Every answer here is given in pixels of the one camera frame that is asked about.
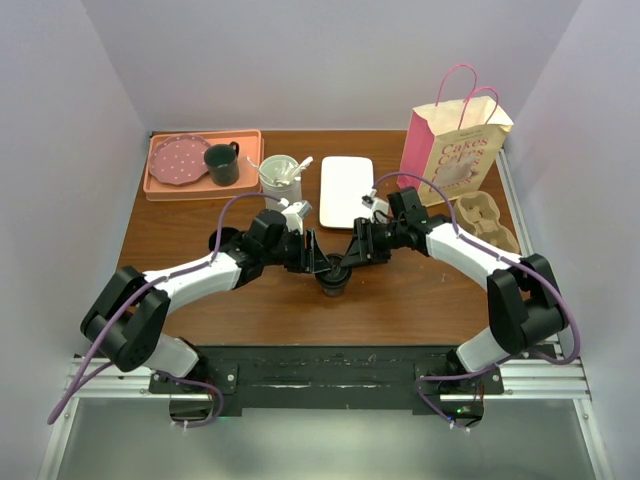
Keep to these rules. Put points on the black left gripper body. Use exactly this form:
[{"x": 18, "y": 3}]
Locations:
[{"x": 293, "y": 251}]

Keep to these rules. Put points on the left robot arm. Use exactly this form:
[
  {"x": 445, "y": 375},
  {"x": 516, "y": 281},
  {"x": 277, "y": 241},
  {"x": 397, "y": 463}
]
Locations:
[{"x": 125, "y": 323}]

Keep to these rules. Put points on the pink cakes paper bag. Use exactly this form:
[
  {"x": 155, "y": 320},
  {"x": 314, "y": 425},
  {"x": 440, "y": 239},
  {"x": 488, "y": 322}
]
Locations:
[{"x": 451, "y": 145}]

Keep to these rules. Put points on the wrapped white utensil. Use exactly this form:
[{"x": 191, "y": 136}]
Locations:
[{"x": 280, "y": 170}]

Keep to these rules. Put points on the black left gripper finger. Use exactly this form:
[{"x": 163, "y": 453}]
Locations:
[
  {"x": 314, "y": 252},
  {"x": 320, "y": 265}
]

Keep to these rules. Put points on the black mounting base rail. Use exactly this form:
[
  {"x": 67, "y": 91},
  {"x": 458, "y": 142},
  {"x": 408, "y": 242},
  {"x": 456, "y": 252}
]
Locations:
[{"x": 344, "y": 377}]

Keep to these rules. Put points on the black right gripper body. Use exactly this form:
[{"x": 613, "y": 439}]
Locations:
[{"x": 380, "y": 238}]

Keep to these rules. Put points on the black coffee lid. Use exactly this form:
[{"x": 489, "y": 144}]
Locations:
[{"x": 337, "y": 273}]

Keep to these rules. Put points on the salmon pink tray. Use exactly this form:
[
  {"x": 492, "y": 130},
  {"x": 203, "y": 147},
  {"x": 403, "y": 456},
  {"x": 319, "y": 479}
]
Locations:
[{"x": 251, "y": 144}]

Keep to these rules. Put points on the frosted white utensil cup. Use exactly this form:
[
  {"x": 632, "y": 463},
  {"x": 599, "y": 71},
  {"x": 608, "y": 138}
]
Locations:
[{"x": 292, "y": 193}]

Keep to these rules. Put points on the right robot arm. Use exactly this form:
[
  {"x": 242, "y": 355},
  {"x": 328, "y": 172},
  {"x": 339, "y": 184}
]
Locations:
[{"x": 525, "y": 306}]

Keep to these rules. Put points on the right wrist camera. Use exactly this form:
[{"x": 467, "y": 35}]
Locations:
[{"x": 375, "y": 208}]

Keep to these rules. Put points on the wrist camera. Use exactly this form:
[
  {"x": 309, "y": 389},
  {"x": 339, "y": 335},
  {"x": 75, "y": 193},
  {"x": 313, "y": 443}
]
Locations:
[
  {"x": 294, "y": 214},
  {"x": 375, "y": 208}
]

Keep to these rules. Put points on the aluminium frame rail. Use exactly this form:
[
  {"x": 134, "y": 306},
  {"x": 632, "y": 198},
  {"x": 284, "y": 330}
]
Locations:
[{"x": 561, "y": 350}]

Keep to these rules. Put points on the dark brown coffee cup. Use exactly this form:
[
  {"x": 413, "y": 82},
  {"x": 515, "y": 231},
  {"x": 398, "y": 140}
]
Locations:
[{"x": 332, "y": 288}]

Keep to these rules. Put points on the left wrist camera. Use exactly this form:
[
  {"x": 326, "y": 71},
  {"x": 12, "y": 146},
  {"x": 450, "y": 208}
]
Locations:
[{"x": 294, "y": 214}]

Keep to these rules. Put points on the white rectangular plate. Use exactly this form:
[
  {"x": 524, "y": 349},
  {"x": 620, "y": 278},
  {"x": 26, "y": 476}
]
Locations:
[{"x": 344, "y": 180}]

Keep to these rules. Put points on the pink polka dot plate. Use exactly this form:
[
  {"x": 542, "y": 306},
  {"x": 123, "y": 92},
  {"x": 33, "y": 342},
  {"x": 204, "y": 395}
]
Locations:
[{"x": 179, "y": 160}]

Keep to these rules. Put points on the cardboard cup carrier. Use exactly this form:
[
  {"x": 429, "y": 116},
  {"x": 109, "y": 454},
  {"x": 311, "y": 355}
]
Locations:
[{"x": 478, "y": 214}]

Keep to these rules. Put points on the dark green mug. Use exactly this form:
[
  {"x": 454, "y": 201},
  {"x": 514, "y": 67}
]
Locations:
[{"x": 221, "y": 161}]

